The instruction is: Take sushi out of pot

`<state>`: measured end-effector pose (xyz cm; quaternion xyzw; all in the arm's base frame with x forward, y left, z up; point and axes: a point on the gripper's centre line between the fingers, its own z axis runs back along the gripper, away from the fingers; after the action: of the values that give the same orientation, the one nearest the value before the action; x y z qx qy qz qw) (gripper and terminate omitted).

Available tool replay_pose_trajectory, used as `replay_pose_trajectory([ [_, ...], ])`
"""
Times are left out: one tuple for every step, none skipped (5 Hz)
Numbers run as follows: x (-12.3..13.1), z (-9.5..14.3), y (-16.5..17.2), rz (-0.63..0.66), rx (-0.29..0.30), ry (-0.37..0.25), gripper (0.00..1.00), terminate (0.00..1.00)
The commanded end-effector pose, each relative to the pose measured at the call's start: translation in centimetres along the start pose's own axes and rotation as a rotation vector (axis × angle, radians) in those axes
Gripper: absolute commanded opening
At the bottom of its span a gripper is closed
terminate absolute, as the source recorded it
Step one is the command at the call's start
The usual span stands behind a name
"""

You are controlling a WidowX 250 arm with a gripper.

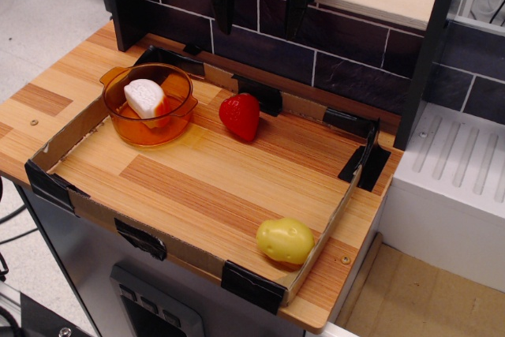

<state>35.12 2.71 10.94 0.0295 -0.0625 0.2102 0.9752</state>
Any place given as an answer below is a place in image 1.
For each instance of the white toy sink drainboard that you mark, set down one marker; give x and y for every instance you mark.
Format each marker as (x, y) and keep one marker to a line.
(445, 205)

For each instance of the dark grey vertical post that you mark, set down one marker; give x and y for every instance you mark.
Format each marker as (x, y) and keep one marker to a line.
(415, 99)

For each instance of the dark grey left post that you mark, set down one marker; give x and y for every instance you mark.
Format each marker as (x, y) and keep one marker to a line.
(124, 1)

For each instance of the grey oven control panel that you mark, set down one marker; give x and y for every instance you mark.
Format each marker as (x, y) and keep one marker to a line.
(151, 312)

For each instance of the taped cardboard fence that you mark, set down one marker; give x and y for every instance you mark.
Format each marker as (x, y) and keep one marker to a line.
(198, 200)

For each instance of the yellow toy potato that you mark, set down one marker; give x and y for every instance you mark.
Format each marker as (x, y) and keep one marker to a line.
(285, 240)

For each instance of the white and orange toy sushi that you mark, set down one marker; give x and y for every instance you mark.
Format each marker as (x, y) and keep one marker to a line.
(149, 102)

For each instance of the red toy strawberry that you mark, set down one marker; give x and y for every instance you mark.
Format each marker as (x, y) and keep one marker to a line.
(241, 115)

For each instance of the orange transparent plastic pot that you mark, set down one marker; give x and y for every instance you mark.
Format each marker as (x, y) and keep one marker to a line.
(176, 84)

